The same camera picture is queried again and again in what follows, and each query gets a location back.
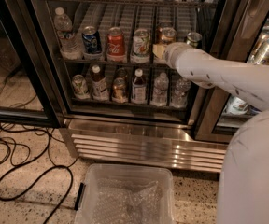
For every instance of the copper can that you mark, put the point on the copper can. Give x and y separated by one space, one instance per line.
122 72
119 90

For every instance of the red cola can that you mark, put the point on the red cola can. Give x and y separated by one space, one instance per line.
115 45

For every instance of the white green soda can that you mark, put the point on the white green soda can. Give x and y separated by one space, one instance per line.
141 46

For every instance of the white can bottom shelf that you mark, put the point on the white can bottom shelf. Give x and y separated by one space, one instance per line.
80 87

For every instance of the clear water bottle bottom right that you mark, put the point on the clear water bottle bottom right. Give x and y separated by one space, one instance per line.
180 93

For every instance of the orange soda can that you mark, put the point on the orange soda can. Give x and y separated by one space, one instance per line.
159 29
168 35

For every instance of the closed right fridge door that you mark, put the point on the closed right fridge door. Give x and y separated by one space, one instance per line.
235 28

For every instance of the orange soda can behind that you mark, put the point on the orange soda can behind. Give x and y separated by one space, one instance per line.
159 29

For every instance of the bubble wrap sheet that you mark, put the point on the bubble wrap sheet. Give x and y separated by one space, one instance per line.
124 202

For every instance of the orange soda can front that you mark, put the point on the orange soda can front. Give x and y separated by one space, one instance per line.
168 35

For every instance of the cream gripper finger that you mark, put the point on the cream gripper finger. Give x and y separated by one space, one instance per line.
158 50

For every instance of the copper can bottom front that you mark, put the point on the copper can bottom front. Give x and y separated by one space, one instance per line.
119 90

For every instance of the stainless steel fridge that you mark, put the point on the stainless steel fridge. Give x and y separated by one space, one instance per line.
128 132

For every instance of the brown tea bottle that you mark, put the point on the brown tea bottle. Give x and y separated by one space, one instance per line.
99 86

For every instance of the clear water bottle middle shelf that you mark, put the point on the clear water bottle middle shelf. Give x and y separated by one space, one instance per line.
68 40

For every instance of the open glass fridge door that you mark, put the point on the open glass fridge door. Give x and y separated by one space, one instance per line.
26 84

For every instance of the copper can bottom behind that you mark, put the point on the copper can bottom behind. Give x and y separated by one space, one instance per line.
122 72

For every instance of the silver can behind door rear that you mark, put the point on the silver can behind door rear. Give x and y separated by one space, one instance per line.
263 36

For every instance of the clear plastic bin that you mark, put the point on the clear plastic bin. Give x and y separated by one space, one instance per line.
137 174

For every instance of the clear water bottle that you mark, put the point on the clear water bottle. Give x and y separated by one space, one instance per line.
180 93
160 89

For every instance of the purple label juice bottle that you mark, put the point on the purple label juice bottle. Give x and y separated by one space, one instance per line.
139 86

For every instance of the blue pepsi can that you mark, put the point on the blue pepsi can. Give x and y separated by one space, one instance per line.
91 40

